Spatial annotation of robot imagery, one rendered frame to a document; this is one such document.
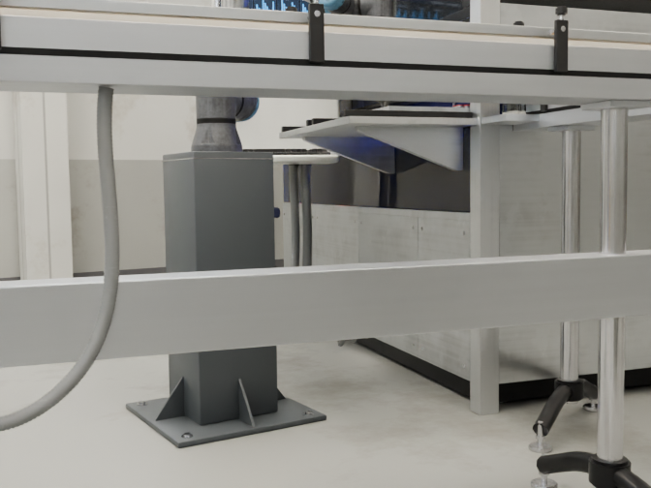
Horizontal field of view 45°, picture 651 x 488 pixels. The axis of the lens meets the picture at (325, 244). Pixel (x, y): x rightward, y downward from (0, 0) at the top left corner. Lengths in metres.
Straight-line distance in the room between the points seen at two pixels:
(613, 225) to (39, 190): 4.56
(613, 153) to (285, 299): 0.71
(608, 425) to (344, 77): 0.86
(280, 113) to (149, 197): 3.09
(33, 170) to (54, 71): 4.47
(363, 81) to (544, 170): 1.24
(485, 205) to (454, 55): 1.03
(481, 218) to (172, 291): 1.30
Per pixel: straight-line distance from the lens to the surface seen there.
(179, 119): 6.28
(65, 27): 1.23
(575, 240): 2.27
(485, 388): 2.44
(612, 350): 1.65
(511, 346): 2.46
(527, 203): 2.44
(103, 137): 1.23
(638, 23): 2.72
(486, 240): 2.37
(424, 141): 2.38
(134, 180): 6.12
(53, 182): 5.70
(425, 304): 1.39
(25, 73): 1.22
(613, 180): 1.62
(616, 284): 1.61
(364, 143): 2.84
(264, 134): 3.17
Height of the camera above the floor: 0.69
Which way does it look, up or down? 4 degrees down
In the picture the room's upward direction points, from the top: 1 degrees counter-clockwise
